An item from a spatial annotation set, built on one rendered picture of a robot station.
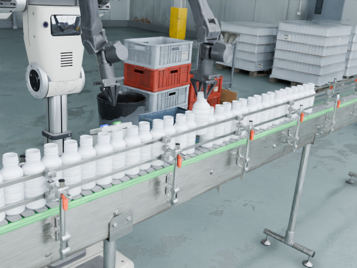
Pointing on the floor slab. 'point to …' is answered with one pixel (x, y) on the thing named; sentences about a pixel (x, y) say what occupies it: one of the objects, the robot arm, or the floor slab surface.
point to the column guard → (178, 23)
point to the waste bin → (121, 108)
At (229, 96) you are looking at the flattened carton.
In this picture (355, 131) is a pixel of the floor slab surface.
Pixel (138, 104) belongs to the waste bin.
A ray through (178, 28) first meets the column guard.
